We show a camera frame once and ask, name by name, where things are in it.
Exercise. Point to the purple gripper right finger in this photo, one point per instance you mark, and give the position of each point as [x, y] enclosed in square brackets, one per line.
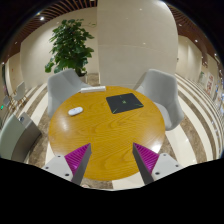
[153, 166]

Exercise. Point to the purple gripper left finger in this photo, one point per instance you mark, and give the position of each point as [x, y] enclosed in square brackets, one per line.
[72, 166]

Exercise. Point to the white computer mouse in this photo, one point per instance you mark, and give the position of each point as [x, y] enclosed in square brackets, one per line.
[75, 111]

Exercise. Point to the black mouse pad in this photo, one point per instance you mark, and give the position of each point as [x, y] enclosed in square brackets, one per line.
[123, 103]

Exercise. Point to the round wooden table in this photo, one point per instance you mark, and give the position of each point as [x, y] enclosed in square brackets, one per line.
[111, 135]

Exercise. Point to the white rectangular box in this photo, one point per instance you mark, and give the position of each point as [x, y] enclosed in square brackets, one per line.
[93, 89]

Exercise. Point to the grey chair right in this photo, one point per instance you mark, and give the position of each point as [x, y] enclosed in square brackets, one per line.
[162, 89]

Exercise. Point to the grey chair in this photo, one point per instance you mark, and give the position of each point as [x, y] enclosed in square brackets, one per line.
[162, 89]
[60, 87]

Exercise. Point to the grey chair left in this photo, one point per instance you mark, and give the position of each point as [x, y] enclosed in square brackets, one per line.
[60, 87]

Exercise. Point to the green potted plant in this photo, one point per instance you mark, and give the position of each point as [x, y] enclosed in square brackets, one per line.
[69, 49]

